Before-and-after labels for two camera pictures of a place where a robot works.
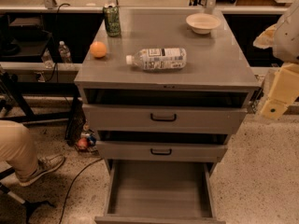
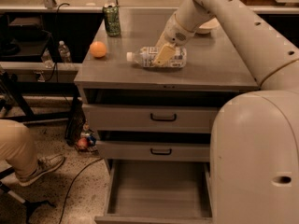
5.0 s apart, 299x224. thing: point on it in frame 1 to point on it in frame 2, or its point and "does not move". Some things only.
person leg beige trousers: [18, 147] does not move
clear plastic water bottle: [159, 59] does not move
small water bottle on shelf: [64, 52] does not move
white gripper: [287, 41] to [173, 32]
